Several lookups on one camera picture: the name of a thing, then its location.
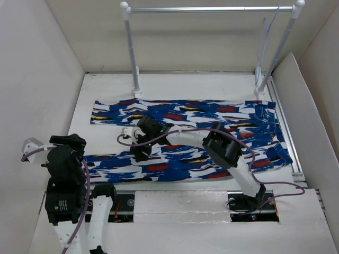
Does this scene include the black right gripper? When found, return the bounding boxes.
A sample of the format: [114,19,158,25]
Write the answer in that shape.
[130,132,157,162]

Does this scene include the blue patterned trousers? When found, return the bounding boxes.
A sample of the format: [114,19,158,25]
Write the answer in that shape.
[85,98,292,183]

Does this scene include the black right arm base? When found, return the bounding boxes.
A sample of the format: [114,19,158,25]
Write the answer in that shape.
[226,190,279,223]

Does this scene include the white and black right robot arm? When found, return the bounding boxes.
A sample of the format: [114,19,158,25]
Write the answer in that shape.
[124,116,266,210]

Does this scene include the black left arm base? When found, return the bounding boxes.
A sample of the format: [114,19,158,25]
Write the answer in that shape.
[108,192,135,223]

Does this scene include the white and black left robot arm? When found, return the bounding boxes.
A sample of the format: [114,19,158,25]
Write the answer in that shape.
[44,134,118,253]

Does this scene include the white clothes rack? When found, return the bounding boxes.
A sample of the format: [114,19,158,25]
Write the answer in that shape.
[118,1,305,98]

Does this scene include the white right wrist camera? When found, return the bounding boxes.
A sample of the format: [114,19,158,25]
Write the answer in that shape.
[121,126,144,143]

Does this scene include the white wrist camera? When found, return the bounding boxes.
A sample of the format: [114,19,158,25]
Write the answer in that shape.
[121,126,144,143]
[21,138,50,165]

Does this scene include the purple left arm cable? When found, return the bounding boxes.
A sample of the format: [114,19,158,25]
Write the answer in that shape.
[21,148,92,249]

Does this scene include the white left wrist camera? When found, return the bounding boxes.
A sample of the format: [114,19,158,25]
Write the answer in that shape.
[21,138,50,165]

